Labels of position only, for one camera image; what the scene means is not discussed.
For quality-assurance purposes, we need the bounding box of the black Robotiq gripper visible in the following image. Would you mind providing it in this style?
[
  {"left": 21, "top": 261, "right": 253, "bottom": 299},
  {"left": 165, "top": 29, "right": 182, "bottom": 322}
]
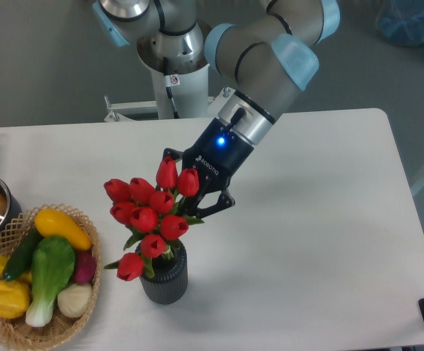
[{"left": 162, "top": 118, "right": 253, "bottom": 219}]

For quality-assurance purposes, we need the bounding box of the red tulip bouquet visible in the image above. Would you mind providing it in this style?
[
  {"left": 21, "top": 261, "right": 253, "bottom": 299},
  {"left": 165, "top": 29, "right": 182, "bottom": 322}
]
[{"left": 104, "top": 156, "right": 201, "bottom": 282}]

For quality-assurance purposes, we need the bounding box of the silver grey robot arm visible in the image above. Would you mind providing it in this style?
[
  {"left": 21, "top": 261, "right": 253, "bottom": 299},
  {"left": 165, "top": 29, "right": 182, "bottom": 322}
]
[{"left": 92, "top": 1, "right": 340, "bottom": 218}]

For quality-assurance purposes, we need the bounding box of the dark grey ribbed vase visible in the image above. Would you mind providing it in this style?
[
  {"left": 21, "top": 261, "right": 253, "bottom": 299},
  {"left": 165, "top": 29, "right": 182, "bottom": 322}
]
[{"left": 140, "top": 240, "right": 188, "bottom": 305}]

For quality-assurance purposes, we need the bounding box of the purple radish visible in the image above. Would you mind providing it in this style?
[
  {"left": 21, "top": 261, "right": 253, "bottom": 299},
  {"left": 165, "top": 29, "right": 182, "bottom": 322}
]
[{"left": 73, "top": 252, "right": 96, "bottom": 284}]

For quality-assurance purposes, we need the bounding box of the yellow squash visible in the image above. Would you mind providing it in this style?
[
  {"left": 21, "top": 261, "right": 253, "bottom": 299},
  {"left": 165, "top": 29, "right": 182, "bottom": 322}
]
[{"left": 34, "top": 208, "right": 92, "bottom": 251}]

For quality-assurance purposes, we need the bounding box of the green bok choy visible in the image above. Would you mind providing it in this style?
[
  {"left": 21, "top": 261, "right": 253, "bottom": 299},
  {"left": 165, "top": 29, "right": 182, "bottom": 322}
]
[{"left": 26, "top": 235, "right": 75, "bottom": 328}]

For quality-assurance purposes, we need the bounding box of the white garlic bulb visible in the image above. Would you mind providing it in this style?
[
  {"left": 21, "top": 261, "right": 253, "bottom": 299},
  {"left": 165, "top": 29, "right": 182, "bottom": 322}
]
[{"left": 57, "top": 284, "right": 92, "bottom": 318}]

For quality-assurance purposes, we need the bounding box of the green cucumber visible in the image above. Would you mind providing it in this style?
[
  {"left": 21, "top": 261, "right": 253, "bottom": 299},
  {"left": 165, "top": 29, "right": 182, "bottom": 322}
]
[{"left": 2, "top": 227, "right": 43, "bottom": 282}]

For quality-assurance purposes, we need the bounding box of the yellow bell pepper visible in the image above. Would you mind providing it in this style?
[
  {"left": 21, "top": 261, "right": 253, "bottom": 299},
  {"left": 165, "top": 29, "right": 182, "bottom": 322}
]
[{"left": 0, "top": 280, "right": 30, "bottom": 319}]

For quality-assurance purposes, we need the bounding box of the woven wicker basket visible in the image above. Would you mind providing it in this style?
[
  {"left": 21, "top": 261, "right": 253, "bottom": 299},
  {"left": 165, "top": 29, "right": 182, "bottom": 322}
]
[{"left": 0, "top": 204, "right": 101, "bottom": 350}]

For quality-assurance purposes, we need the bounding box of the blue plastic bag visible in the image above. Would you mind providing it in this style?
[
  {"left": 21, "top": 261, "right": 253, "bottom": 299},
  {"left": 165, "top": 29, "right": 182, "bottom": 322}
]
[{"left": 375, "top": 1, "right": 424, "bottom": 47}]

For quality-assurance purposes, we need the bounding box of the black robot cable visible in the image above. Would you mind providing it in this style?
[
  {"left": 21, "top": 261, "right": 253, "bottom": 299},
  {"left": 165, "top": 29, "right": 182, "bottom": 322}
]
[{"left": 162, "top": 56, "right": 181, "bottom": 119}]

